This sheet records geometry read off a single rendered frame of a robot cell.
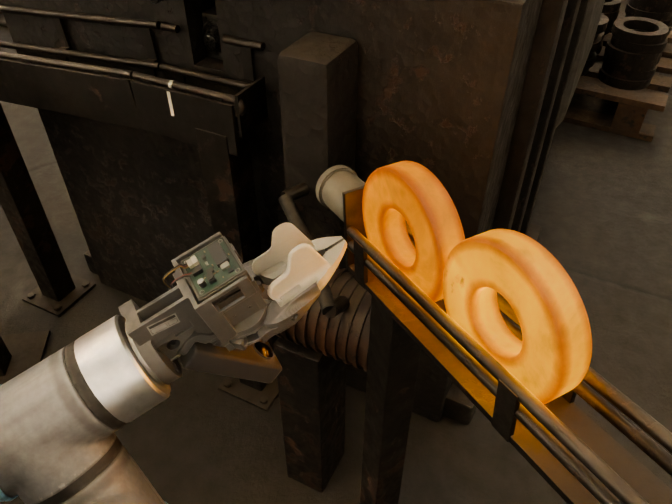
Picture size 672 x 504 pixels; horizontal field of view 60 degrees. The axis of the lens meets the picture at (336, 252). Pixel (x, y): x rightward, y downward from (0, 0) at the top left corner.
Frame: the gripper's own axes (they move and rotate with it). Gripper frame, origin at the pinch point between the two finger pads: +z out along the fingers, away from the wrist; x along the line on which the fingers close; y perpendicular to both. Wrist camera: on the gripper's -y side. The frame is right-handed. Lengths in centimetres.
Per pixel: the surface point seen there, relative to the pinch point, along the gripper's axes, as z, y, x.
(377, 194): 7.6, -0.6, 4.4
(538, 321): 8.5, 2.1, -19.3
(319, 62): 13.0, 4.2, 25.1
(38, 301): -59, -55, 91
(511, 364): 6.4, -4.2, -18.1
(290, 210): 1.1, -12.9, 23.2
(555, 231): 74, -100, 50
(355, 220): 5.2, -5.5, 7.6
